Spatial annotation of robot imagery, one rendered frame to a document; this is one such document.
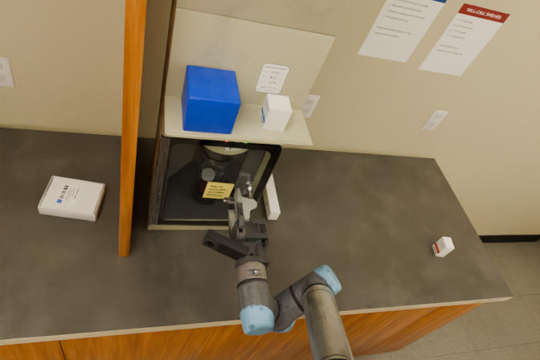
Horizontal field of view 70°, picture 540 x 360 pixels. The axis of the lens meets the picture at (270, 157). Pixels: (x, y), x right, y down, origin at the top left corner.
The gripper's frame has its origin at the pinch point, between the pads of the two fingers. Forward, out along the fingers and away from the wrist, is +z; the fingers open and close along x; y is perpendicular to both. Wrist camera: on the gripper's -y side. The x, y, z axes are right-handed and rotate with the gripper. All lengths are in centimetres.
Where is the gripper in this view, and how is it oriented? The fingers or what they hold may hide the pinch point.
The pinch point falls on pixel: (232, 199)
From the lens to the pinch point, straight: 109.2
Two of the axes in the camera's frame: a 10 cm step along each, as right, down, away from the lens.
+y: 9.4, 0.6, 3.3
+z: -1.7, -7.6, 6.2
